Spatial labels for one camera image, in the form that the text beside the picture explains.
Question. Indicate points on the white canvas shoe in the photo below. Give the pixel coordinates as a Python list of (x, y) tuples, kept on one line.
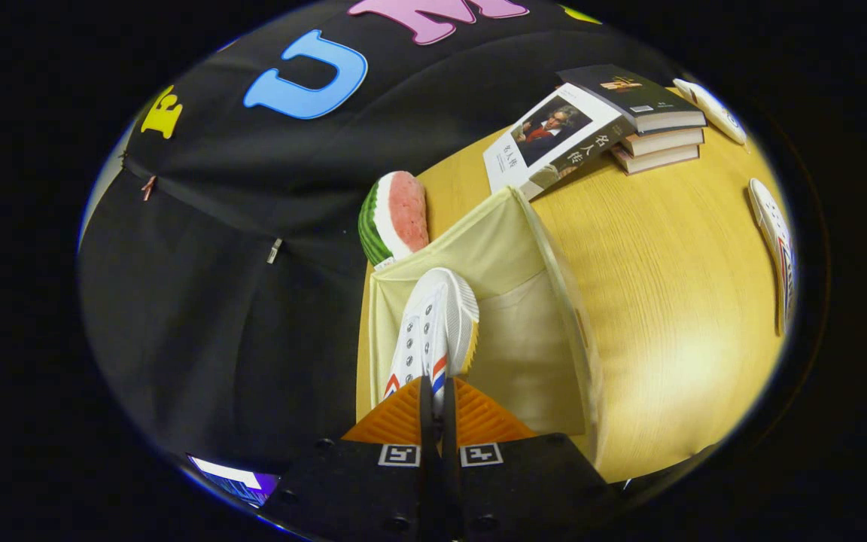
[(776, 241), (437, 309)]

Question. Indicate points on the cream fabric storage box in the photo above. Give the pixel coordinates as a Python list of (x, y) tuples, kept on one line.
[(524, 331)]

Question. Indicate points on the silver clip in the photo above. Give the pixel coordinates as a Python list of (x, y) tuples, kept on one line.
[(274, 250)]

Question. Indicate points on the black cover book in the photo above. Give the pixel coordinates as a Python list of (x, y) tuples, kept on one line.
[(629, 94)]

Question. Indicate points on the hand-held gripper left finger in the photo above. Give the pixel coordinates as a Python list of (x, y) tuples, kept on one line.
[(362, 482)]

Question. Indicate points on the brown cover book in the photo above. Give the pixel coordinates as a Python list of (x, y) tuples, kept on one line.
[(667, 141), (659, 158)]

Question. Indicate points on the computer monitor screen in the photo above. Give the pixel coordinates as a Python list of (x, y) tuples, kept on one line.
[(234, 478)]

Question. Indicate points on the pink clip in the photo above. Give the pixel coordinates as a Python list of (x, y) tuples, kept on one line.
[(147, 187)]

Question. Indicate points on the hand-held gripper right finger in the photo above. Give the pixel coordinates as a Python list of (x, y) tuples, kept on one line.
[(524, 482)]

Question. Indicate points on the black backdrop cloth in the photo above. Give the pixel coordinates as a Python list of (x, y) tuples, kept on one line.
[(238, 316)]

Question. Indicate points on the white portrait cover book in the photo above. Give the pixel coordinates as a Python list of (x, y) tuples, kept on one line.
[(554, 132)]

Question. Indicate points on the white plush toy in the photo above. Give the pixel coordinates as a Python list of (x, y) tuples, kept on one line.
[(712, 109)]

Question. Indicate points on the watermelon slice plush toy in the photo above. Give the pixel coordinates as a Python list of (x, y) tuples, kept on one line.
[(403, 214)]

